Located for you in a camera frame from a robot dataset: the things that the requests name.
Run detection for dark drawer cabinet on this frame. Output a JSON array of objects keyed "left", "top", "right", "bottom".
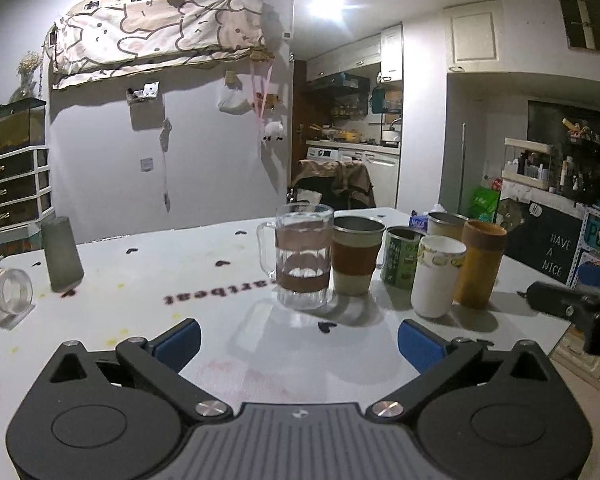
[{"left": 0, "top": 144, "right": 52, "bottom": 237}]

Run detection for white wall panel box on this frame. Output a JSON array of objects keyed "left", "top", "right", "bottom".
[{"left": 444, "top": 0, "right": 504, "bottom": 72}]

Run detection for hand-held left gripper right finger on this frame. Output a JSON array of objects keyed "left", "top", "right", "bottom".
[{"left": 366, "top": 319, "right": 553, "bottom": 423}]

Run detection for printed cloth on wall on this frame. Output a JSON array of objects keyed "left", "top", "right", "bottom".
[{"left": 49, "top": 0, "right": 277, "bottom": 92}]

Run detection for metal cup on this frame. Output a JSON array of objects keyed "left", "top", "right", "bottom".
[{"left": 426, "top": 211, "right": 469, "bottom": 242}]

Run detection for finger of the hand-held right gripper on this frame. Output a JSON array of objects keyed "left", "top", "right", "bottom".
[{"left": 526, "top": 281, "right": 597, "bottom": 319}]

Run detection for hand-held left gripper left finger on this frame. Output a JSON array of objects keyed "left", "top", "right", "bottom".
[{"left": 45, "top": 318, "right": 233, "bottom": 423}]

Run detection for dark range hood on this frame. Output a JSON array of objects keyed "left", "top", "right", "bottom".
[{"left": 307, "top": 72, "right": 371, "bottom": 99}]

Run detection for orange brown tumbler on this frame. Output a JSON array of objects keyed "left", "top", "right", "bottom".
[{"left": 452, "top": 219, "right": 509, "bottom": 310}]

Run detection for beige cup with brown sleeve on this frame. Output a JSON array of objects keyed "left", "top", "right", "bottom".
[{"left": 331, "top": 215, "right": 386, "bottom": 296}]

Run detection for clear glass cup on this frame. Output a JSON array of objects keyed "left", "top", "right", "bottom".
[{"left": 0, "top": 267, "right": 36, "bottom": 331}]

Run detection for glass mug with brown band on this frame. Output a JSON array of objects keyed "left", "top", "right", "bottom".
[{"left": 256, "top": 203, "right": 336, "bottom": 311}]

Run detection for green tin can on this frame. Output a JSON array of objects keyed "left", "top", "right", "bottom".
[{"left": 379, "top": 226, "right": 426, "bottom": 290}]

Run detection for green bag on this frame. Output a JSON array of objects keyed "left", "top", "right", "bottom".
[{"left": 467, "top": 185, "right": 501, "bottom": 222}]

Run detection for dried flowers in vase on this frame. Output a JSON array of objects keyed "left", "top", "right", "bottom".
[{"left": 9, "top": 51, "right": 44, "bottom": 104}]

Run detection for white hanging bag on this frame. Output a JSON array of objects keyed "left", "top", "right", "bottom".
[{"left": 217, "top": 84, "right": 254, "bottom": 114}]

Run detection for white paper cup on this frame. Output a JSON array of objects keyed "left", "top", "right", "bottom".
[{"left": 410, "top": 234, "right": 467, "bottom": 320}]

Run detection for white plush toy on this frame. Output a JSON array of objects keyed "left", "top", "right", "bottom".
[{"left": 261, "top": 118, "right": 286, "bottom": 142}]

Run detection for white storage shelf with bottles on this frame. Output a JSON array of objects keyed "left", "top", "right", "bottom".
[{"left": 501, "top": 137, "right": 554, "bottom": 191}]

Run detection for white kettle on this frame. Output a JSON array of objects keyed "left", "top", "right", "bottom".
[{"left": 381, "top": 118, "right": 403, "bottom": 145}]

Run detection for chair with brown jacket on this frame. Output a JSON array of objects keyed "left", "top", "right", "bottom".
[{"left": 291, "top": 158, "right": 377, "bottom": 212}]

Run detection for frosted grey glass tumbler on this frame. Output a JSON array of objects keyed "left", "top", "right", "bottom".
[{"left": 40, "top": 215, "right": 85, "bottom": 292}]

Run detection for white washing machine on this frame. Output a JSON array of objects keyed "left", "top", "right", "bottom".
[{"left": 305, "top": 145, "right": 341, "bottom": 166}]

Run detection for glass fish tank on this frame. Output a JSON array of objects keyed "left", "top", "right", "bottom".
[{"left": 0, "top": 98, "right": 48, "bottom": 162}]

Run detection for white dishwasher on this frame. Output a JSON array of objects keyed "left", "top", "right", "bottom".
[{"left": 337, "top": 148, "right": 400, "bottom": 209}]

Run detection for black chalkboard sign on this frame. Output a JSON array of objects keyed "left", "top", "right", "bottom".
[{"left": 499, "top": 199, "right": 587, "bottom": 287}]

